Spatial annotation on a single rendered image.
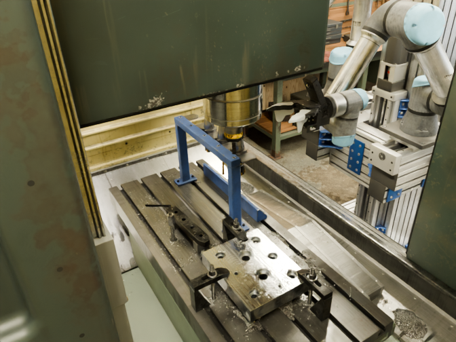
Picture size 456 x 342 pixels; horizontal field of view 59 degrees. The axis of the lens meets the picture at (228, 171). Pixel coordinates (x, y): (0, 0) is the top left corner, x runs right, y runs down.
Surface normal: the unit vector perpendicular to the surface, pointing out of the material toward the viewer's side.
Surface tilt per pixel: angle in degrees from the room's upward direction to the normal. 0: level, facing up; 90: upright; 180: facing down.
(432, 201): 90
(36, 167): 90
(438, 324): 17
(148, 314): 0
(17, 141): 90
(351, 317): 0
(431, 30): 84
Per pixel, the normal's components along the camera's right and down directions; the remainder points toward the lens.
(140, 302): -0.03, -0.86
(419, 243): -0.85, 0.29
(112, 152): 0.52, 0.43
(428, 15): 0.29, 0.40
